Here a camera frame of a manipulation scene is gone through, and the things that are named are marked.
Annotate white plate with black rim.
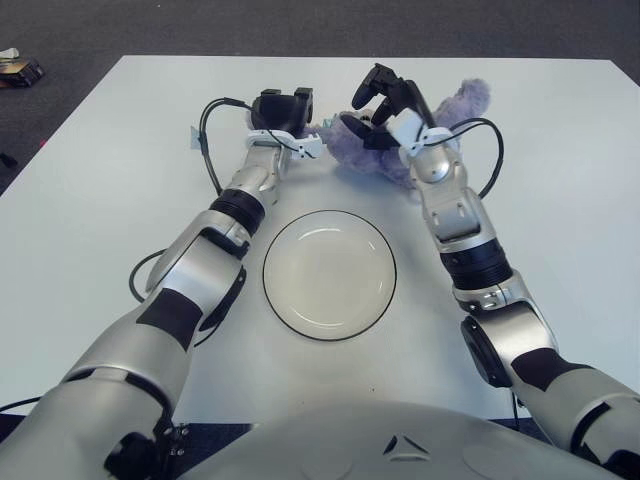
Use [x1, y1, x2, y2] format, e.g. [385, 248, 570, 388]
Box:
[262, 209, 399, 344]

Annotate grey robot torso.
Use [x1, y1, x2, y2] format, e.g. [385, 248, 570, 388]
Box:
[189, 399, 621, 480]

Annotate brown and black box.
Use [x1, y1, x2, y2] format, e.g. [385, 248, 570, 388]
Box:
[0, 56, 46, 89]

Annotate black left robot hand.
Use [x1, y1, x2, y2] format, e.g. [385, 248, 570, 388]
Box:
[249, 86, 316, 139]

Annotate black metal bracket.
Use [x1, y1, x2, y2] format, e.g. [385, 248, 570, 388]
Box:
[167, 422, 190, 459]

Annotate purple plush bunny doll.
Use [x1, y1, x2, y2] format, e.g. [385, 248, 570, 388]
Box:
[302, 78, 494, 191]

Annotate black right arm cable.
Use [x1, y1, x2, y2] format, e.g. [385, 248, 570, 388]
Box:
[424, 118, 504, 199]

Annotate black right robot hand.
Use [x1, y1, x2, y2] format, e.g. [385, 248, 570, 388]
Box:
[349, 63, 437, 151]

